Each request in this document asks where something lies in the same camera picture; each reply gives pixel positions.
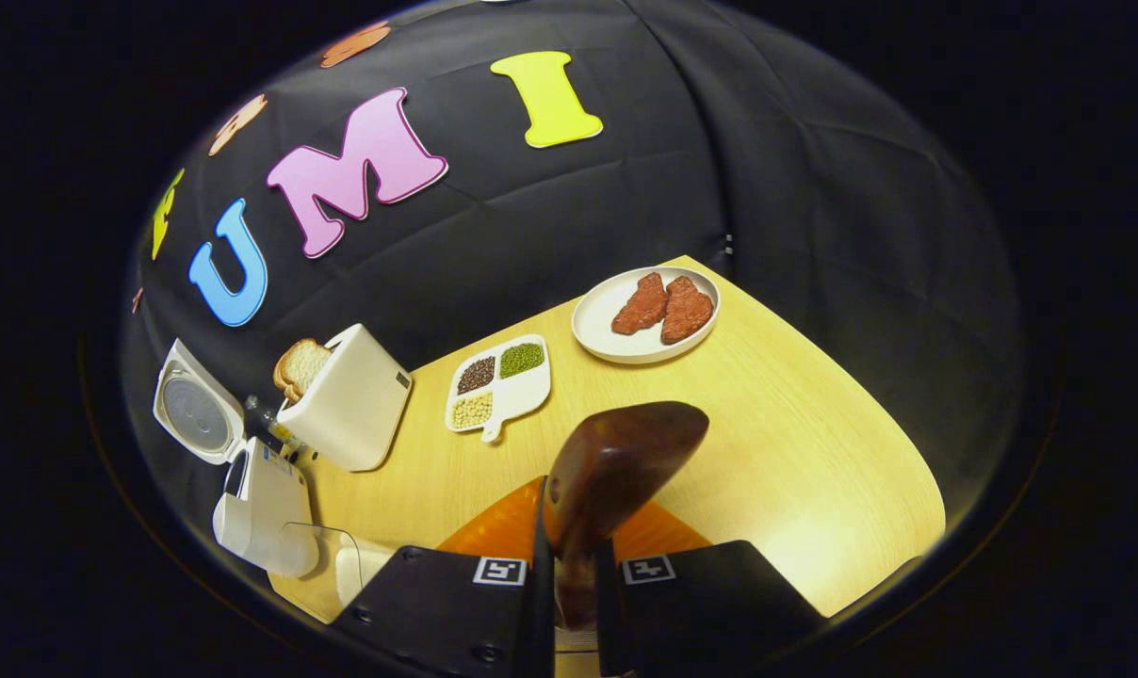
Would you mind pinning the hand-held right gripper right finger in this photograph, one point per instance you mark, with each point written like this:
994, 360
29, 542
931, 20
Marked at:
701, 603

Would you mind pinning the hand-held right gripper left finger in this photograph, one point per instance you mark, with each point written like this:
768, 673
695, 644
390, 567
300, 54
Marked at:
437, 603

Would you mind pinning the brown wooden spoon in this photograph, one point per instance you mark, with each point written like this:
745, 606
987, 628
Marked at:
616, 461

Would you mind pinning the white rice cooker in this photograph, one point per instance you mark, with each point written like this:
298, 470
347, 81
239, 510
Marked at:
268, 508

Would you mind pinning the clear rice container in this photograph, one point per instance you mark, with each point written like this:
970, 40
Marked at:
324, 551

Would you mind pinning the pile of yellow beans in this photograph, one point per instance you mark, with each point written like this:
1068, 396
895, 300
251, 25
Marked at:
472, 411

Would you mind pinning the white toaster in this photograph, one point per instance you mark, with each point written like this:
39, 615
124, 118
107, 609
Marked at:
352, 405

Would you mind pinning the white divided dish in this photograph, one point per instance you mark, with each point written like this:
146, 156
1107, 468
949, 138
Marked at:
522, 395

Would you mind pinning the pile of dark beans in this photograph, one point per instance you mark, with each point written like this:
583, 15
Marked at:
476, 375

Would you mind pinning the clear glass bottle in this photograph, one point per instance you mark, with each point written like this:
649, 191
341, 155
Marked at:
272, 424

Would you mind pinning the pile of green beans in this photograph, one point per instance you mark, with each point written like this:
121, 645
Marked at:
522, 360

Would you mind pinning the bread slice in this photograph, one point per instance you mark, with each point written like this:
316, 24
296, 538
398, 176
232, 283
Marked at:
282, 381
307, 363

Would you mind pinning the red meat piece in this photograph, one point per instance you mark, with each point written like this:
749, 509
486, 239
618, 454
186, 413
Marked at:
641, 304
687, 311

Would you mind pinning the white round plate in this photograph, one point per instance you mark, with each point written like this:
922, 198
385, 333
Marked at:
597, 325

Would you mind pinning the black backdrop cloth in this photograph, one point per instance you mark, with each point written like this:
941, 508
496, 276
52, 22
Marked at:
814, 235

